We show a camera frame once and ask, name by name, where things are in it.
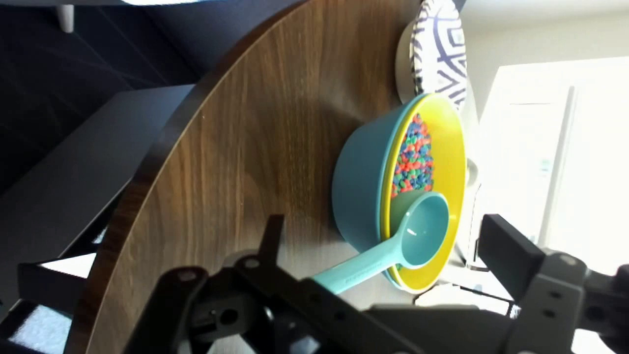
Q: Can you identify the blue bowl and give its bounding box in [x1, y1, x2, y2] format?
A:
[330, 105, 428, 254]

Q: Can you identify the white blue patterned plate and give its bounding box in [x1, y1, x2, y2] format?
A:
[395, 0, 470, 111]

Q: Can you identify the round dark wooden table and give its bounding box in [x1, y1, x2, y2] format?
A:
[84, 0, 483, 354]

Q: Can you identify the yellow plate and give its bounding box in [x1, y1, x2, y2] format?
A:
[379, 93, 468, 294]

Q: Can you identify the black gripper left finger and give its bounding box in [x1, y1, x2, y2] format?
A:
[124, 213, 395, 354]

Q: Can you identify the colourful cereal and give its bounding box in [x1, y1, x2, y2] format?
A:
[391, 115, 436, 199]

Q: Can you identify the blue serving spoon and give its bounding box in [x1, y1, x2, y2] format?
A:
[312, 191, 452, 296]

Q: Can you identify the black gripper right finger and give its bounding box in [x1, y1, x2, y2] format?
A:
[477, 215, 629, 354]

